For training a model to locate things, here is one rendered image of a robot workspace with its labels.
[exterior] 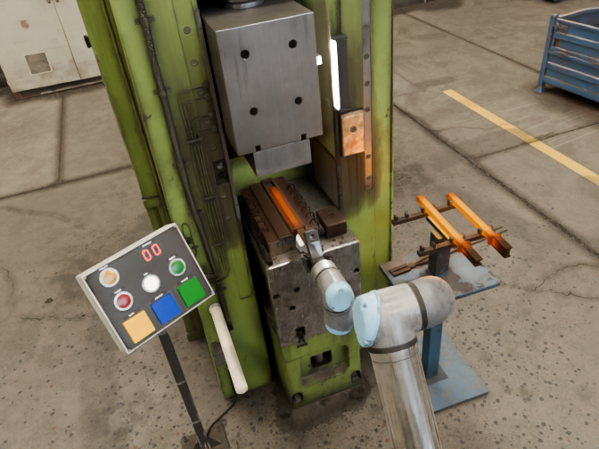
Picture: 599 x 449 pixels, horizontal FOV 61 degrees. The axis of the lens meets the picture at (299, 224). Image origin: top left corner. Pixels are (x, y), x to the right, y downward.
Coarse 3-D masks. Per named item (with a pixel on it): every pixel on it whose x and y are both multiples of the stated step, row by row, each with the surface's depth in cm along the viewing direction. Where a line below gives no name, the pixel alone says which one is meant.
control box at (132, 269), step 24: (144, 240) 164; (168, 240) 168; (120, 264) 158; (144, 264) 162; (168, 264) 167; (192, 264) 172; (96, 288) 154; (120, 288) 158; (144, 288) 162; (168, 288) 166; (96, 312) 160; (120, 312) 157; (120, 336) 157
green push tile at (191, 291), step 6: (186, 282) 169; (192, 282) 170; (198, 282) 171; (180, 288) 168; (186, 288) 169; (192, 288) 170; (198, 288) 171; (180, 294) 168; (186, 294) 169; (192, 294) 170; (198, 294) 171; (204, 294) 172; (186, 300) 169; (192, 300) 170
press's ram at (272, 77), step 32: (288, 0) 164; (224, 32) 145; (256, 32) 148; (288, 32) 151; (224, 64) 150; (256, 64) 153; (288, 64) 156; (224, 96) 160; (256, 96) 158; (288, 96) 162; (224, 128) 180; (256, 128) 164; (288, 128) 168; (320, 128) 172
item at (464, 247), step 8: (416, 200) 213; (424, 200) 209; (432, 208) 204; (432, 216) 202; (440, 216) 200; (440, 224) 197; (448, 224) 195; (448, 232) 192; (456, 232) 191; (456, 240) 188; (464, 248) 183; (472, 248) 183; (472, 256) 179; (472, 264) 180; (480, 264) 179
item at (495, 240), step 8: (456, 200) 207; (464, 208) 202; (472, 216) 198; (480, 224) 193; (488, 232) 189; (488, 240) 187; (496, 240) 184; (504, 240) 183; (496, 248) 186; (504, 248) 182; (512, 248) 180; (504, 256) 182
